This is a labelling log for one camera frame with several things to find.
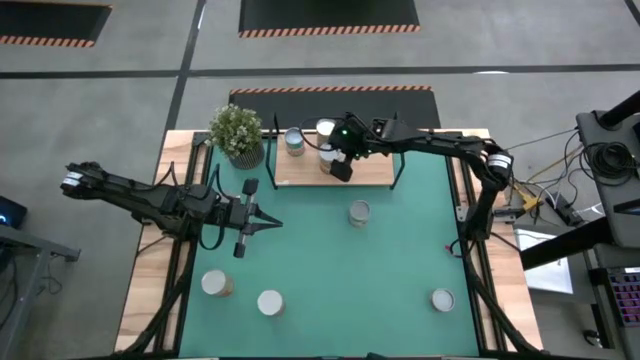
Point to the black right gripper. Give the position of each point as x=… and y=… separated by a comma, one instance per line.
x=350, y=142

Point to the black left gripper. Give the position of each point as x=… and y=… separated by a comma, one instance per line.
x=235, y=215

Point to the green labelled tin can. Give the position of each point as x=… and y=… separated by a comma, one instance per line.
x=294, y=141

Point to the short tin can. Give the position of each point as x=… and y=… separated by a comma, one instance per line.
x=443, y=300

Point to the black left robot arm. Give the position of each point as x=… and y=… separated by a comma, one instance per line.
x=140, y=200

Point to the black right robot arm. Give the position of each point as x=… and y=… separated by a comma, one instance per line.
x=440, y=145

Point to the black hazard-striped floor mat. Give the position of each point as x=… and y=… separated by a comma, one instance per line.
x=280, y=102
x=325, y=15
x=45, y=20

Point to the green table mat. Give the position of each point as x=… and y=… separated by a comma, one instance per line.
x=320, y=280

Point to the potted plant with white flowers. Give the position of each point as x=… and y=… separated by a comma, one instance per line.
x=235, y=130

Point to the black power strip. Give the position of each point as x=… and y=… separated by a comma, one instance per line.
x=565, y=210

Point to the grey metal side table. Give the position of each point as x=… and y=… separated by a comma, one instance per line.
x=30, y=245

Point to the white sheet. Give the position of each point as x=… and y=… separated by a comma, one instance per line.
x=550, y=275

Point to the grey computer desk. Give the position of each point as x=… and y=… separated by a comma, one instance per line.
x=592, y=132

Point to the dark screen with blue light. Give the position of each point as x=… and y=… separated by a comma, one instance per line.
x=10, y=212

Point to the flat computer monitor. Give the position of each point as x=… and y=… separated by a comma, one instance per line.
x=620, y=107

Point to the black backlit keyboard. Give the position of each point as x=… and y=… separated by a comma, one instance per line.
x=627, y=295

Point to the wooden shelf with black frame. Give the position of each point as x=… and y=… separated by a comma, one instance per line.
x=370, y=170

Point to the black aluminium table frame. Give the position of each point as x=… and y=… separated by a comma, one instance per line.
x=178, y=335

